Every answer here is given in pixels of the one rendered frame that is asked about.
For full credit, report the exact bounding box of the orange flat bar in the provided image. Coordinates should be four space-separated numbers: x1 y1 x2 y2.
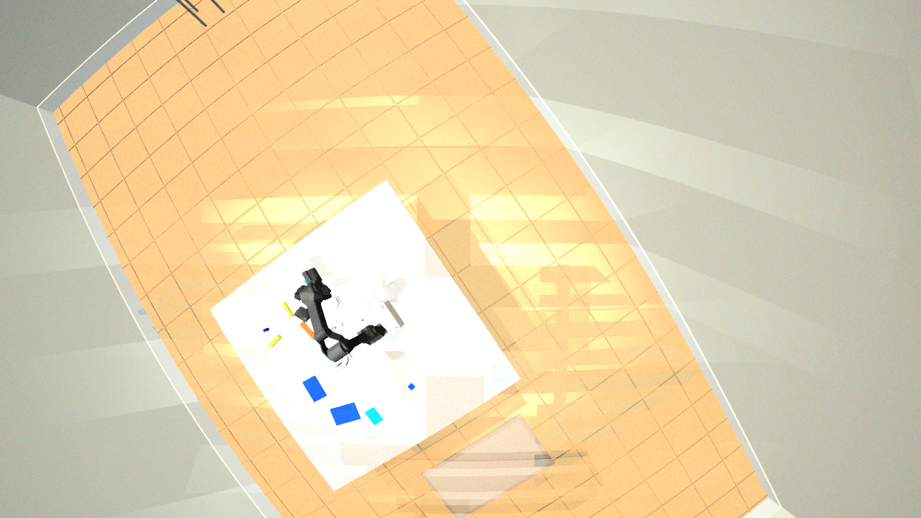
300 321 314 340

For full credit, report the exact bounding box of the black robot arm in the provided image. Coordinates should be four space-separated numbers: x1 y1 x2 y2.
294 268 388 363

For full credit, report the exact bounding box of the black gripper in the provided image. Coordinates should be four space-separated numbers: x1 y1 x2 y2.
294 306 310 322

